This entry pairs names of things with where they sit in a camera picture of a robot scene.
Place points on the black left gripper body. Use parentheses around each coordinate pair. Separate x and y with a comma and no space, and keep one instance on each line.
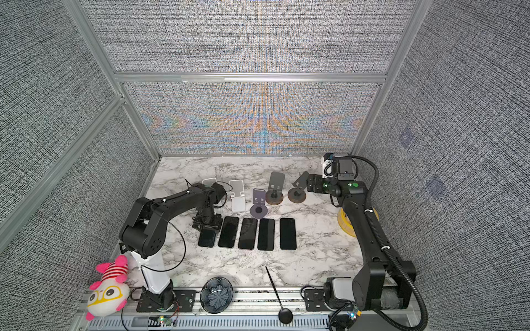
(208,218)

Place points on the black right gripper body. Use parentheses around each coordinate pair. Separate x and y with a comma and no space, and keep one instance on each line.
(326,186)

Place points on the black phone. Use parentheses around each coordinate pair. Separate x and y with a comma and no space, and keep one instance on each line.
(288,238)

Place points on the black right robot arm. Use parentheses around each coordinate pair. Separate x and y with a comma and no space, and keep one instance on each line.
(378,284)

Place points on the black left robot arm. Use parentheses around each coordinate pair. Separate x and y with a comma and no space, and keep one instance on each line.
(144,233)

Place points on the white phone stand left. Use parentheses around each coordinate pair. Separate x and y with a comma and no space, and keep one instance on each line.
(209,182)

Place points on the white phone stand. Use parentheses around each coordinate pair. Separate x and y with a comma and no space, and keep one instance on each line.
(209,182)
(237,196)

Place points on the white phone stand centre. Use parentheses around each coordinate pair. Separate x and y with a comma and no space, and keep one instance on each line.
(237,196)

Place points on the purple round phone stand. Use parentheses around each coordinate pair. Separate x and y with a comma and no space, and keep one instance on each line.
(258,209)

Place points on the yellow bamboo steamer basket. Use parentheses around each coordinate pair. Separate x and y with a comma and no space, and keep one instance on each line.
(345,223)

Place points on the dark patterned round bowl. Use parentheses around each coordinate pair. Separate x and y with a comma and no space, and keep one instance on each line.
(216,295)

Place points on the white pink plush toy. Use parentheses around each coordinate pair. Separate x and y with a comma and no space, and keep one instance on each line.
(110,294)

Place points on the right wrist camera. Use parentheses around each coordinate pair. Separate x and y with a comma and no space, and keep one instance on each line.
(341,168)

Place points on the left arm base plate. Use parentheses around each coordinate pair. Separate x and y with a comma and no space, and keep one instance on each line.
(182,300)

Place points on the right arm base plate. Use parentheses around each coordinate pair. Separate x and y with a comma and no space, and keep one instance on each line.
(323,300)

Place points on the black long-handled spoon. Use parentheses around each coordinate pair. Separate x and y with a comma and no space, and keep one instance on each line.
(285,315)

